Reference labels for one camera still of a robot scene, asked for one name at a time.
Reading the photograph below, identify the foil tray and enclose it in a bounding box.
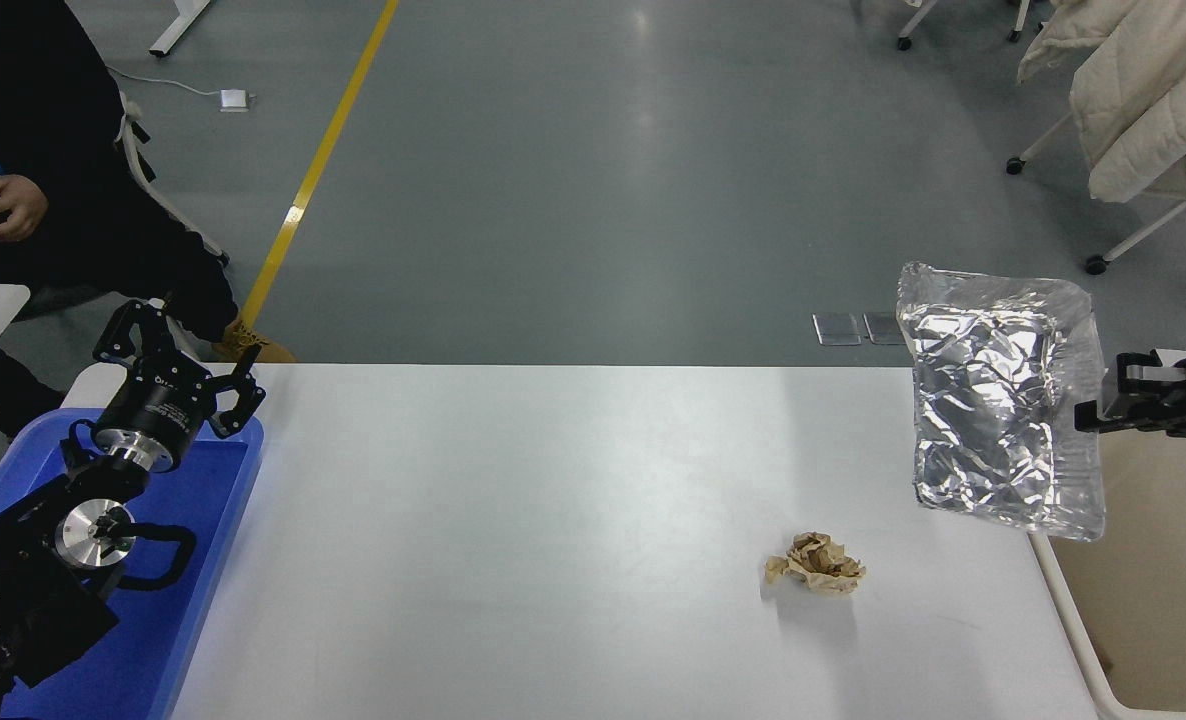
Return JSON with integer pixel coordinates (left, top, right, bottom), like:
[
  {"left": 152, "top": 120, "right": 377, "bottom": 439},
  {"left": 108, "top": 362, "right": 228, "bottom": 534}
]
[{"left": 896, "top": 262, "right": 1107, "bottom": 542}]

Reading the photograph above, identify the blue plastic tray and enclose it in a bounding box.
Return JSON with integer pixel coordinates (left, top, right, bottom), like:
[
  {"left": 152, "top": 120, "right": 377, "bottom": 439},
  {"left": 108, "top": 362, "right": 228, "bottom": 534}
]
[{"left": 0, "top": 408, "right": 266, "bottom": 720}]

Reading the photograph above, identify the white desk foot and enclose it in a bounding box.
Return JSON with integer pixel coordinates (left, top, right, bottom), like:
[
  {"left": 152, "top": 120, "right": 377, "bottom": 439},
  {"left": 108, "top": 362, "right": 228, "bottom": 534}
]
[{"left": 149, "top": 0, "right": 216, "bottom": 58}]

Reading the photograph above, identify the person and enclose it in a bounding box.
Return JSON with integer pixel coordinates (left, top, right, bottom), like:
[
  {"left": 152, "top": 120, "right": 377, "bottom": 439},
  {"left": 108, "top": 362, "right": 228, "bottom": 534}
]
[{"left": 0, "top": 0, "right": 296, "bottom": 441}]

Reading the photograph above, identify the grey office chair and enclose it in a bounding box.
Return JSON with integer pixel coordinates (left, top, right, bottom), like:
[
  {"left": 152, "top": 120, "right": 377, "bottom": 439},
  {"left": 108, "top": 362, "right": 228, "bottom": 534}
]
[{"left": 113, "top": 92, "right": 231, "bottom": 267}]

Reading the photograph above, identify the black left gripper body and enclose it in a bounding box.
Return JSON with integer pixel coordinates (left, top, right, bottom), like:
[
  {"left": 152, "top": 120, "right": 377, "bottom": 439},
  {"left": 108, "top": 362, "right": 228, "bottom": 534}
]
[{"left": 93, "top": 372, "right": 207, "bottom": 456}]

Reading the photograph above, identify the white chair holding coat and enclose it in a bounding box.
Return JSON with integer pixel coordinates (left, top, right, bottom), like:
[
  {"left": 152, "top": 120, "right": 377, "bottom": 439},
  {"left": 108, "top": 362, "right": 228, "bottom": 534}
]
[{"left": 1005, "top": 108, "right": 1186, "bottom": 276}]

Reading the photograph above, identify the white swivel chair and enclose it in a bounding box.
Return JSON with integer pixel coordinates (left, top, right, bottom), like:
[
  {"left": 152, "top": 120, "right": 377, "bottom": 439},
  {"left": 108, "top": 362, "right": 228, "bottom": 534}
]
[{"left": 896, "top": 0, "right": 1034, "bottom": 51}]

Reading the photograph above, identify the cream padded coat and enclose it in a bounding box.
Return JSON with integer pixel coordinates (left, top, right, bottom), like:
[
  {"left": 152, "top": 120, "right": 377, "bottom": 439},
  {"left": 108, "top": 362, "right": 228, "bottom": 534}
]
[{"left": 1016, "top": 0, "right": 1186, "bottom": 204}]

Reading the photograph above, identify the large pale bin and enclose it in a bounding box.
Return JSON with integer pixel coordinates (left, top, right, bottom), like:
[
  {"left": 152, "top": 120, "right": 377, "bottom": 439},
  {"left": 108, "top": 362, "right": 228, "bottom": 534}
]
[{"left": 1028, "top": 365, "right": 1186, "bottom": 720}]

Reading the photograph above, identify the tan paper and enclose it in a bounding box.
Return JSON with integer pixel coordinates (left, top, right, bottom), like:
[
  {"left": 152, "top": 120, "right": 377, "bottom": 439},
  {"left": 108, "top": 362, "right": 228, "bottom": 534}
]
[{"left": 765, "top": 532, "right": 867, "bottom": 597}]

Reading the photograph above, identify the person's left hand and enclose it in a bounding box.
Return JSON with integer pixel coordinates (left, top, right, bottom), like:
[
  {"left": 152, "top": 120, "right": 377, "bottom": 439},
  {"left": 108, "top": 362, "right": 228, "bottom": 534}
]
[{"left": 0, "top": 175, "right": 50, "bottom": 242}]

